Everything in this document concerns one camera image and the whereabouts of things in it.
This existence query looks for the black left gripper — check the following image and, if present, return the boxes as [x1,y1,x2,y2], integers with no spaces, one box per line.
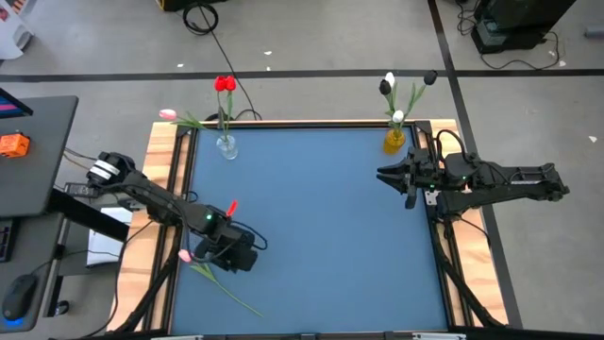
[194,226,260,274]

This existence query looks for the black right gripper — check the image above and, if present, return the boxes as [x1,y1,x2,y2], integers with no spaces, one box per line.
[376,144,447,210]

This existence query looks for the black tulip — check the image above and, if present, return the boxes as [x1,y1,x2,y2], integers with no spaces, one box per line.
[378,78,398,136]
[395,69,439,136]

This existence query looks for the pale pink tulip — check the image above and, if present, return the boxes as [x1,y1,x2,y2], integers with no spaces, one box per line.
[158,108,228,143]

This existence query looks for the yellow glass vase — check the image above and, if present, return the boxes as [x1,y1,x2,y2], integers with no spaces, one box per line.
[382,127,407,156]

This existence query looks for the clear glass vase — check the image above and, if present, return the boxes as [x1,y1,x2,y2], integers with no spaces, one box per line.
[215,134,240,162]

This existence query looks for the blue table mat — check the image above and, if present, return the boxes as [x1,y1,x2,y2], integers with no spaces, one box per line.
[170,126,448,335]

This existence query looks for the white paper sheet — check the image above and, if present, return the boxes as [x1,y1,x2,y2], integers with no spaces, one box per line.
[86,206,134,268]

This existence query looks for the black desk support beam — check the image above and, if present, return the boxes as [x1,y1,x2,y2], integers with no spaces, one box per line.
[46,188,131,243]

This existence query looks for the black power adapter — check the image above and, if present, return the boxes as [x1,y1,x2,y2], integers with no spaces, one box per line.
[63,182,101,199]

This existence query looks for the grey desk top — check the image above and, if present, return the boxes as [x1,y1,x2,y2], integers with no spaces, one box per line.
[0,212,65,334]

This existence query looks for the dark desk top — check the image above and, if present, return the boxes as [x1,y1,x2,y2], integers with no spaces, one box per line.
[0,95,79,219]

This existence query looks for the black computer mouse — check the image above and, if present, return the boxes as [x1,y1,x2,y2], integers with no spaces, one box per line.
[1,273,39,323]

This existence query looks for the black equipment case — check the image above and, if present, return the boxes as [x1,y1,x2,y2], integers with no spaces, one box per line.
[470,0,578,55]

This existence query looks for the black keyboard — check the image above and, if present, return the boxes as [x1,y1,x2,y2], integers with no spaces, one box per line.
[0,217,19,264]

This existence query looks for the orange box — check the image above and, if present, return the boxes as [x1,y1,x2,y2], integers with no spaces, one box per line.
[0,132,31,159]

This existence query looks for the computer monitor with coloured screen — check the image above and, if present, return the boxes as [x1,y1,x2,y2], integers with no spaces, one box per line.
[0,87,34,119]

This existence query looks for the black floor object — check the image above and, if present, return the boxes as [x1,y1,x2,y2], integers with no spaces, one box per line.
[158,0,227,12]

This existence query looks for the white cabinet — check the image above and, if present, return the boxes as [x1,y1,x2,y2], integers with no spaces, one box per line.
[0,0,38,61]

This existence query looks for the black cable conduit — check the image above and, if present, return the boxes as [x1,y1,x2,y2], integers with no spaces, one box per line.
[110,226,183,334]
[433,221,497,328]

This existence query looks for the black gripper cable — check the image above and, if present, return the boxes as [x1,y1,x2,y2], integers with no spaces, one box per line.
[434,128,476,166]

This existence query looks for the black aluminium table frame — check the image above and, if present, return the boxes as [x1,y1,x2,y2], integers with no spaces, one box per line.
[141,120,478,340]

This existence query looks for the black floor cable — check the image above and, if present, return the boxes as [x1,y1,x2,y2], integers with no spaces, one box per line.
[182,0,263,122]

